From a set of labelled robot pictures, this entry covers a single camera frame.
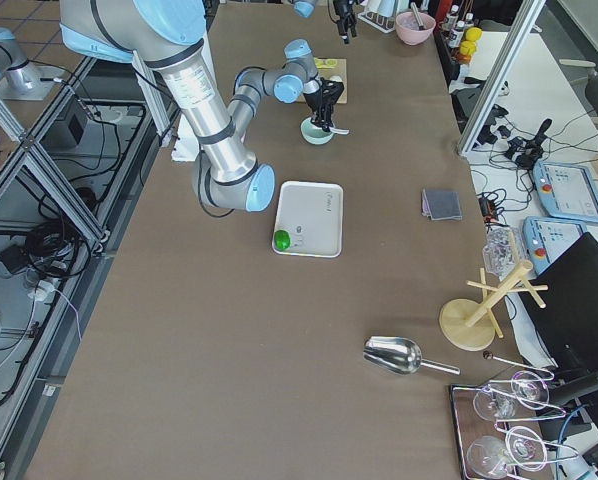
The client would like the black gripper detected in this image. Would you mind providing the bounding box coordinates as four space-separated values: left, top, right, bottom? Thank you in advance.
332 0 357 44
306 79 345 128

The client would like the white ceramic spoon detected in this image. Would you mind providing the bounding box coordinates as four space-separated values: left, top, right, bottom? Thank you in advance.
326 126 350 135

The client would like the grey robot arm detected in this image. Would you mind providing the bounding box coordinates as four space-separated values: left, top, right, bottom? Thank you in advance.
291 0 358 44
60 1 344 212

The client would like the light green bowl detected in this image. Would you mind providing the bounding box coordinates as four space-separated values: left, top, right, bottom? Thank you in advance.
300 117 334 145

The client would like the bamboo cutting board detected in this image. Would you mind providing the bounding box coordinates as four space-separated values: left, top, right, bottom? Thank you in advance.
286 57 346 110

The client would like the pink bucket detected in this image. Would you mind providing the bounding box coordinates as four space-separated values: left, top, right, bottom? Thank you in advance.
395 11 436 46

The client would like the steel tube in bucket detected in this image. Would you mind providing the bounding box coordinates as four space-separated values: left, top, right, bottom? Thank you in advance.
410 2 426 31

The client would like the cream rabbit print tray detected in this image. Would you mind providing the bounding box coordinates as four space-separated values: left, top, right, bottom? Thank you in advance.
271 181 343 258

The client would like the green lime fruit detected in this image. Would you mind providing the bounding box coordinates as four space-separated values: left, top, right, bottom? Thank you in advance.
273 229 292 251

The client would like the grey folded cloth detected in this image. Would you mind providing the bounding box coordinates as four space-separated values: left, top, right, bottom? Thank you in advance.
422 189 463 220

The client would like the clear glass box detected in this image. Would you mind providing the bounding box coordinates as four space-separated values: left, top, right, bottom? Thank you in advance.
482 227 527 277

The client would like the upper blue teach pendant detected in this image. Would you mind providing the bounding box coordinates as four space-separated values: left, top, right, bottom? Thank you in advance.
532 161 598 224

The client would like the blue teach pendant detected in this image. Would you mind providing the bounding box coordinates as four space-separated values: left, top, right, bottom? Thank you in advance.
522 216 587 274
532 161 598 224

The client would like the lower blue teach pendant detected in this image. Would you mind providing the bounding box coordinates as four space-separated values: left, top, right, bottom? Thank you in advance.
522 216 587 274

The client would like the wooden mug tree stand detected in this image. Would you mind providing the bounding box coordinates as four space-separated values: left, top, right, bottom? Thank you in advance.
439 232 549 351

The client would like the steel metal scoop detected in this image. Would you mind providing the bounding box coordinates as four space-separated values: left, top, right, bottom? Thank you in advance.
363 336 461 375

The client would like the black monitor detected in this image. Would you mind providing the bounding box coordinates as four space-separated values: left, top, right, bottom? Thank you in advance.
520 233 598 373

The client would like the upper wine glass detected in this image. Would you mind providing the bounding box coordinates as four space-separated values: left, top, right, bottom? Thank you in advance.
473 370 549 421

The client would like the wine glass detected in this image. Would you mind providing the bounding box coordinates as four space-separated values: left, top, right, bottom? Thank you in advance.
473 370 549 421
466 426 548 479

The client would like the lower wine glass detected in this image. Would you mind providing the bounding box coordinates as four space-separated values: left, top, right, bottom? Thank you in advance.
466 426 548 479

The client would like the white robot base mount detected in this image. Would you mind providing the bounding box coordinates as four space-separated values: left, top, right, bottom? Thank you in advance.
171 114 200 162

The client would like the aluminium frame post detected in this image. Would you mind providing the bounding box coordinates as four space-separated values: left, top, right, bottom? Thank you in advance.
457 0 546 158

